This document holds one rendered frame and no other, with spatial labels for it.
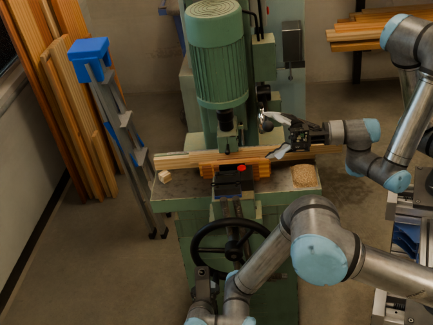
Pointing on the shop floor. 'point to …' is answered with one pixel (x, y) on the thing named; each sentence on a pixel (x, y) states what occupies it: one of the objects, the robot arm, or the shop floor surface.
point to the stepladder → (117, 122)
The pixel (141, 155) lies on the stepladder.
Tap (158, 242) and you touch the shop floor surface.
